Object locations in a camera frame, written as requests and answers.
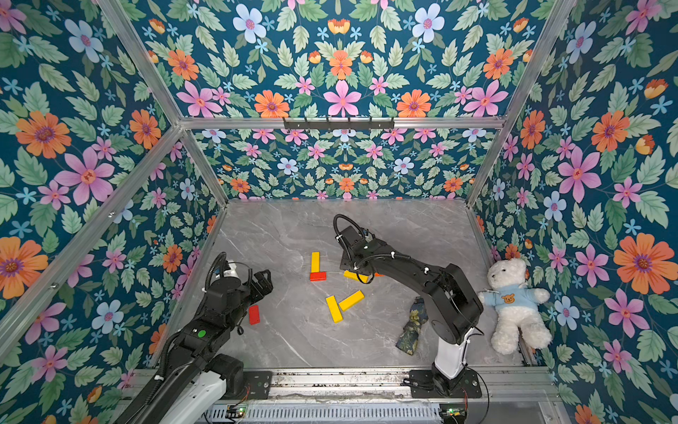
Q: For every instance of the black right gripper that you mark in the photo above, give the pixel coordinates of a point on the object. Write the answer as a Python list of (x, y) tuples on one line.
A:
[(351, 260)]

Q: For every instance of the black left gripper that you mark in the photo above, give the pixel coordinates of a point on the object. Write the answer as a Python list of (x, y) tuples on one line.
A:
[(266, 285)]

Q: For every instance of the small red block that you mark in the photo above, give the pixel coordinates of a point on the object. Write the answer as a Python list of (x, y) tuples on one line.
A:
[(254, 315)]

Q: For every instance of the yellow block of h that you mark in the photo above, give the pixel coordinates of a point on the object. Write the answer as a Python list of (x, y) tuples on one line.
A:
[(316, 262)]

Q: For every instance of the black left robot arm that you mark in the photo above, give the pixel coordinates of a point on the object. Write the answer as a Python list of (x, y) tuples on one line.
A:
[(192, 373)]

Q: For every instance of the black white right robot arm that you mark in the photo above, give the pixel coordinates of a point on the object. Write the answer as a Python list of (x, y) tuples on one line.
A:
[(453, 307)]

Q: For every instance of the yellow block middle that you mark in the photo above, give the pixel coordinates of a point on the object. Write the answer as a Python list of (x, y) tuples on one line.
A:
[(352, 275)]

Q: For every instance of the yellow block left lower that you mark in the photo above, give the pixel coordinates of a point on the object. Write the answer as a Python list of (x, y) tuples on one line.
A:
[(352, 301)]

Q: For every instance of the yellow block left upper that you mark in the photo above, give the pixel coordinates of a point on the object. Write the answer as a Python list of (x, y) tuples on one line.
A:
[(334, 309)]

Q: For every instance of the camouflage cloth pouch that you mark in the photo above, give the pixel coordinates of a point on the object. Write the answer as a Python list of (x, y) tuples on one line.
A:
[(418, 317)]

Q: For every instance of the white teddy bear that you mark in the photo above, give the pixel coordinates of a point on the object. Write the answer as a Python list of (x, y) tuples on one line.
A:
[(516, 306)]

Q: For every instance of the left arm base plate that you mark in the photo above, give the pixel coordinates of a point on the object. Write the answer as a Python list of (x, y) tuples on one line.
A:
[(254, 385)]

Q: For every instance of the black hook rail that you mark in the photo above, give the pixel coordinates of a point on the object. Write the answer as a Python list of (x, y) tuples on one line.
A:
[(331, 124)]

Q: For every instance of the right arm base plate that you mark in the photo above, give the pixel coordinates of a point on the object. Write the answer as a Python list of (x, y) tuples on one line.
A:
[(432, 384)]

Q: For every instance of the aluminium front rail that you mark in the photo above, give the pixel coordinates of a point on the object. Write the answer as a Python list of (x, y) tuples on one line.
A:
[(372, 384)]

